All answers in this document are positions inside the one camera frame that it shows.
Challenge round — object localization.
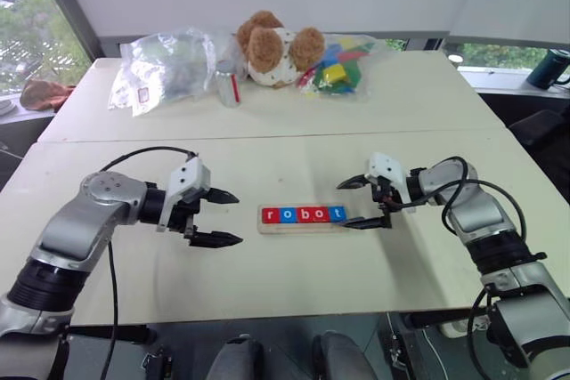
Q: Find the bag of coloured blocks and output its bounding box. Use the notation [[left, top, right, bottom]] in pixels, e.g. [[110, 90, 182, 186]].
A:
[[295, 32, 394, 103]]

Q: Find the dark green mug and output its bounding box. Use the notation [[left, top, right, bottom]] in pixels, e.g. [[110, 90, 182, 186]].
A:
[[525, 47, 570, 90]]

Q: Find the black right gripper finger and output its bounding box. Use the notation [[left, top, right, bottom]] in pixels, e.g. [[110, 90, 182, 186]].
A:
[[341, 215, 393, 232], [336, 174, 371, 190]]

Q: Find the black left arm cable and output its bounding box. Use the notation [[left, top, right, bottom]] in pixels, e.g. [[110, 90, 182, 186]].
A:
[[97, 145, 200, 380]]

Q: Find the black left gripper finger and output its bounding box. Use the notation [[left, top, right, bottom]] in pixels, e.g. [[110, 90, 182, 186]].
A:
[[205, 187, 241, 206], [188, 230, 245, 250]]

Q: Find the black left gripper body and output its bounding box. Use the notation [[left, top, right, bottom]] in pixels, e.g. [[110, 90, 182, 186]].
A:
[[167, 192, 211, 248]]

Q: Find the clear plastic bag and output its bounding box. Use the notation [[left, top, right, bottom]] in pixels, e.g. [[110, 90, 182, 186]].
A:
[[107, 25, 248, 118]]

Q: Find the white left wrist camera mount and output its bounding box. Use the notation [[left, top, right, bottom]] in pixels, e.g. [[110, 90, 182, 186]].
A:
[[155, 157, 212, 234]]

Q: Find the black window pillar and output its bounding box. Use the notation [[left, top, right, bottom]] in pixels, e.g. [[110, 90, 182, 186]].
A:
[[28, 0, 106, 61]]

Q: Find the white shoe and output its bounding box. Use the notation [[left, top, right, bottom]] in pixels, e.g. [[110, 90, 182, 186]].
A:
[[438, 319, 474, 339]]

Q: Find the brown and white plush toy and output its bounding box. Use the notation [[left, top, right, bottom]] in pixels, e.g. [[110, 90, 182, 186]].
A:
[[235, 10, 327, 89]]

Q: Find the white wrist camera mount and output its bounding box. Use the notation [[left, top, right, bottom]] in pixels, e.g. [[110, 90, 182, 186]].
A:
[[363, 151, 414, 211], [155, 157, 212, 234]]

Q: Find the wooden letter tray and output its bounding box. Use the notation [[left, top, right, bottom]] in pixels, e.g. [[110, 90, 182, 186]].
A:
[[256, 204, 354, 236]]

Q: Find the silver can with red label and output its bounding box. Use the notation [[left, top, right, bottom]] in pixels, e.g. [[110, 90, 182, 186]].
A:
[[215, 60, 243, 109]]

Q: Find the black table frame bar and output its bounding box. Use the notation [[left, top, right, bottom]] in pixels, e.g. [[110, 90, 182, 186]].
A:
[[65, 324, 153, 346]]

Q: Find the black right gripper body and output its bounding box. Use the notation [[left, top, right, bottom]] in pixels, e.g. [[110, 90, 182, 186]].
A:
[[369, 175, 404, 230]]

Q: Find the reddish brown cloth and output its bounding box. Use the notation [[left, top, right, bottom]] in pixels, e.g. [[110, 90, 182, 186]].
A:
[[19, 78, 76, 112]]

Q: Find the black chair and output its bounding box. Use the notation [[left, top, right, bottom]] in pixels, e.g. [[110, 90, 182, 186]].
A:
[[508, 108, 570, 164]]

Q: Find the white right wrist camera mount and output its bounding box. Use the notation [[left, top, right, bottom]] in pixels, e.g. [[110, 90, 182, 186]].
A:
[[363, 151, 414, 211]]

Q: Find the dark rounded shape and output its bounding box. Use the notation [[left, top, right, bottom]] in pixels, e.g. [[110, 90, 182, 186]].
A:
[[206, 334, 265, 380], [311, 330, 379, 380]]

